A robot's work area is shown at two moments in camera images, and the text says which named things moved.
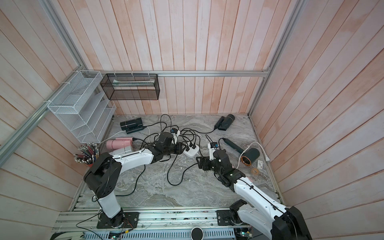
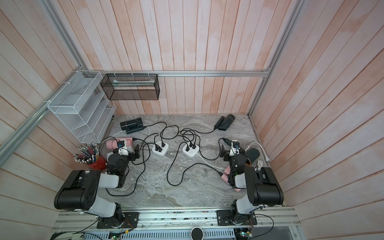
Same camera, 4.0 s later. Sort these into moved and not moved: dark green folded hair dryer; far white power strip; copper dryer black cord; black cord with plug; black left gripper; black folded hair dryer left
Moved: black cord with plug; black left gripper
Not moved: far white power strip; copper dryer black cord; dark green folded hair dryer; black folded hair dryer left
